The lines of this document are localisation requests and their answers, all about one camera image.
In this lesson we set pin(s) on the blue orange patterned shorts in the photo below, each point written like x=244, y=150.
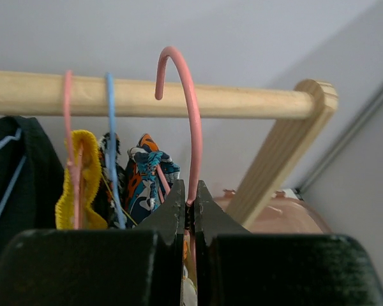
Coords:
x=145, y=191

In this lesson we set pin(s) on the pink plastic basket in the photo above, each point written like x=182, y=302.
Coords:
x=286, y=213

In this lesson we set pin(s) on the pink wire hanger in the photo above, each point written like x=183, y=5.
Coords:
x=73, y=167
x=195, y=132

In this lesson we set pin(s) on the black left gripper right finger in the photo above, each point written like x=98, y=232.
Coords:
x=237, y=267

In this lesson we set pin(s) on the camouflage orange black shorts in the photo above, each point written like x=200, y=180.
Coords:
x=104, y=203

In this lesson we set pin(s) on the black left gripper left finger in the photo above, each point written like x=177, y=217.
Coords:
x=139, y=266

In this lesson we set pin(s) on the wooden clothes rack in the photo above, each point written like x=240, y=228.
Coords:
x=299, y=117

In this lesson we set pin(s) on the blue wire hanger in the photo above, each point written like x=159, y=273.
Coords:
x=112, y=149
x=11, y=173

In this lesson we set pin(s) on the yellow shorts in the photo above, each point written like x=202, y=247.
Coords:
x=91, y=170

